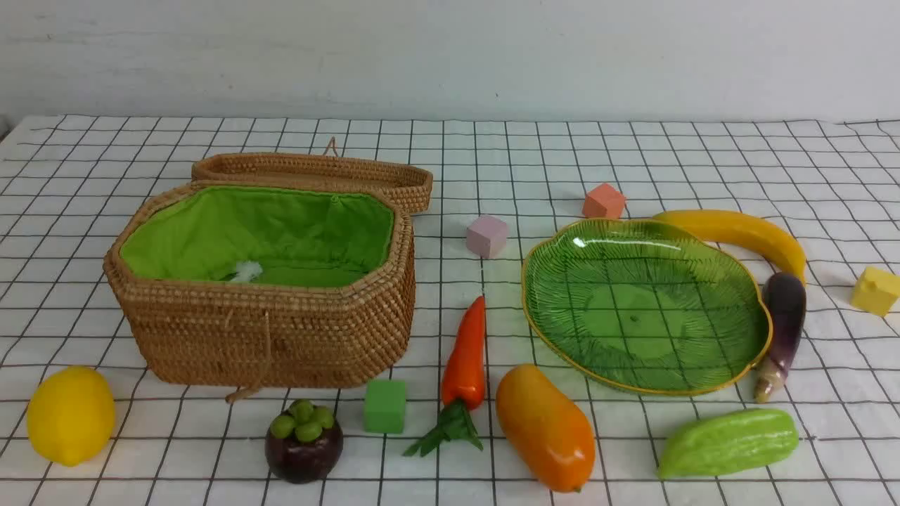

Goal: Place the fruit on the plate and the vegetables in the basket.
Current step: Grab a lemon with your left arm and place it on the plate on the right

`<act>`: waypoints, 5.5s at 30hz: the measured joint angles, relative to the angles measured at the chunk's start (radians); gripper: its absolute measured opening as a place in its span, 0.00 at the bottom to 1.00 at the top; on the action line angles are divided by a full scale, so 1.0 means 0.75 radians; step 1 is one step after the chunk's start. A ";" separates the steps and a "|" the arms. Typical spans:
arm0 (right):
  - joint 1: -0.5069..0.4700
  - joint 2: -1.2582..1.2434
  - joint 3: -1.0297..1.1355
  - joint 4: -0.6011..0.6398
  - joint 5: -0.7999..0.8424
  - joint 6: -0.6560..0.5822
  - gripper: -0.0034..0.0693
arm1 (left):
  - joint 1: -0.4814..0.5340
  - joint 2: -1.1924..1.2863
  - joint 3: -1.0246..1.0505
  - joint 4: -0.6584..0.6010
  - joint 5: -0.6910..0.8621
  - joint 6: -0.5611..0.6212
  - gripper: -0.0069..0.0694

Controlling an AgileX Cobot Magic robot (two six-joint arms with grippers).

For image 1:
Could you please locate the orange mango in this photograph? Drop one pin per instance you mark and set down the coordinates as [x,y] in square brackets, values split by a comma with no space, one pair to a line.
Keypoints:
[550,434]

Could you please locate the dark purple mangosteen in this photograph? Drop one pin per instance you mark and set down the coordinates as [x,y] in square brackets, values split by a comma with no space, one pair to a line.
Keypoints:
[303,443]

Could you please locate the yellow banana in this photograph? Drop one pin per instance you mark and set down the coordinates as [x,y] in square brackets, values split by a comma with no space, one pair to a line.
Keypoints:
[749,232]

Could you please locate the purple eggplant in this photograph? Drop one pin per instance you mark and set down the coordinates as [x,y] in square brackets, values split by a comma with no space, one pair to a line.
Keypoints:
[785,298]

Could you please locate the green bitter gourd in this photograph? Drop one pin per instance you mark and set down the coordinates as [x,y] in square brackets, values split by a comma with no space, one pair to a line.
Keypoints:
[729,443]

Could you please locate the yellow lemon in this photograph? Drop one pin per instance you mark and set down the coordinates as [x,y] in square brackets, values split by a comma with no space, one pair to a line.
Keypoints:
[71,416]

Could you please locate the pink foam cube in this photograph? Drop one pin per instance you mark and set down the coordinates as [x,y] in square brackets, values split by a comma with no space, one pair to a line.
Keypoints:
[487,236]

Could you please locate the woven rattan basket lid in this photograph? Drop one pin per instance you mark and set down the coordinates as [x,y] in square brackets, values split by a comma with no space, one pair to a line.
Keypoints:
[406,185]

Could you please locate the green foam cube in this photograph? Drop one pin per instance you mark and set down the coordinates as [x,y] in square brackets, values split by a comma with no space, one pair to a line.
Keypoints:
[385,406]

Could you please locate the orange foam cube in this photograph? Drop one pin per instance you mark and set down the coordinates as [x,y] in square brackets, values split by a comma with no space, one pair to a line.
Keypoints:
[604,201]

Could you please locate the green leaf-shaped glass plate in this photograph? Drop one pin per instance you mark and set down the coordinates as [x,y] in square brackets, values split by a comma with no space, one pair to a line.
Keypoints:
[645,307]

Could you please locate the woven rattan basket green lining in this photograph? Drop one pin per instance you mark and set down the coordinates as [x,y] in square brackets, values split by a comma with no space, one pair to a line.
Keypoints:
[251,285]

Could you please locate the white checkered tablecloth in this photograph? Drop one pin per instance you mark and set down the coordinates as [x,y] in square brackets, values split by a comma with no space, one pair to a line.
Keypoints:
[70,184]

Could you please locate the yellow foam cube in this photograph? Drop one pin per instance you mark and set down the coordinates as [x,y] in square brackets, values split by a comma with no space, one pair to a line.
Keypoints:
[875,292]

